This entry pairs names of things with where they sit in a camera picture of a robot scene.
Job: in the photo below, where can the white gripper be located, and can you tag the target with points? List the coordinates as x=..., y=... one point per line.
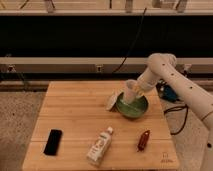
x=138, y=90

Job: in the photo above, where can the green ceramic bowl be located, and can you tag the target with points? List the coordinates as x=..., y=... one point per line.
x=133, y=110

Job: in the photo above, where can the white ceramic cup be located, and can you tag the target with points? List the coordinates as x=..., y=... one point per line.
x=129, y=91

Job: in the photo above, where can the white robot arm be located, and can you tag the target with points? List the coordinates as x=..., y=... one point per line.
x=162, y=66

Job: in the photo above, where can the small white block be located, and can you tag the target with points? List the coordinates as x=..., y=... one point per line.
x=111, y=101

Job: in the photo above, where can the blue power adapter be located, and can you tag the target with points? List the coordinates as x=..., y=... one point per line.
x=169, y=94

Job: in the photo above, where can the red brown pepper toy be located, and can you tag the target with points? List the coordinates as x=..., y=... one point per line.
x=143, y=140

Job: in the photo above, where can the white plastic bottle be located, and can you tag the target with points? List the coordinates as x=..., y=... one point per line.
x=100, y=146

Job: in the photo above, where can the black phone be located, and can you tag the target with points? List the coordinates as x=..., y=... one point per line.
x=53, y=142

